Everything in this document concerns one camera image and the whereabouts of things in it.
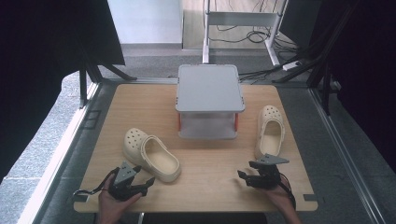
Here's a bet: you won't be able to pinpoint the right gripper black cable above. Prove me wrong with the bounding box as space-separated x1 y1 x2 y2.
279 175 297 210

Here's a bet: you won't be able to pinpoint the dark floor socket cover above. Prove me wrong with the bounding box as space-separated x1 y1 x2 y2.
83 109 103 131

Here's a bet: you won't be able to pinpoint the black floor cable tangle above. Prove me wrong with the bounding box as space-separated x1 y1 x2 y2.
208 22 302 85

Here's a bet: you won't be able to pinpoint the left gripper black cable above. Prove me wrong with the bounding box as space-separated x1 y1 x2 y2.
72 166 120 198

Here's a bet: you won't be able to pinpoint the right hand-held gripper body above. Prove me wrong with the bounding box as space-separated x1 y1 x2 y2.
247 153 290 189

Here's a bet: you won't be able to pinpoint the black curtain with stands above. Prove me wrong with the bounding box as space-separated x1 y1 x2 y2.
279 0 396 175

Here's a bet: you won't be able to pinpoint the cream clog shoe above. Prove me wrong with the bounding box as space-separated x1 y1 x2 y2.
254 105 286 161
122 127 182 183

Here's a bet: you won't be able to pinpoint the white power strip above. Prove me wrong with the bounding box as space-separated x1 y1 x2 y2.
281 60 303 72

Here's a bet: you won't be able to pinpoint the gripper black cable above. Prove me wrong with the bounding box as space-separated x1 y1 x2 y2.
279 175 297 210
72 166 120 198

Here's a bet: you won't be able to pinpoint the aluminium floor rail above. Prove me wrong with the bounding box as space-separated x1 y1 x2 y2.
307 88 388 224

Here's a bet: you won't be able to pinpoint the pale floor rail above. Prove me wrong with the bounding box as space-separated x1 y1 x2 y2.
17 81 101 224

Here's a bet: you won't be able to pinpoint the black angled stand legs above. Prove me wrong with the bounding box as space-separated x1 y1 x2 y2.
273 46 332 117

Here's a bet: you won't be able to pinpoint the large black curtain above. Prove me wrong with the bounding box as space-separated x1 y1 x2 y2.
0 0 126 185

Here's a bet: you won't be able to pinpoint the person's right hand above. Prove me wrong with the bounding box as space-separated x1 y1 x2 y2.
262 175 297 213

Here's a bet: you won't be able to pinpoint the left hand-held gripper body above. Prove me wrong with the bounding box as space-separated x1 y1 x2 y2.
107 161 148 202

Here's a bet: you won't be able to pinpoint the grey two-tier shoe rack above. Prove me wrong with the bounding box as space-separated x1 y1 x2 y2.
175 63 247 140

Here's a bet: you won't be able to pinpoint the white metal desk frame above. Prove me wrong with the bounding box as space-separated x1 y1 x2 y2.
202 0 289 67

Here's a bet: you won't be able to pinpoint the person's left hand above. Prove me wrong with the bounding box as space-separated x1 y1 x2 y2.
97 175 143 217

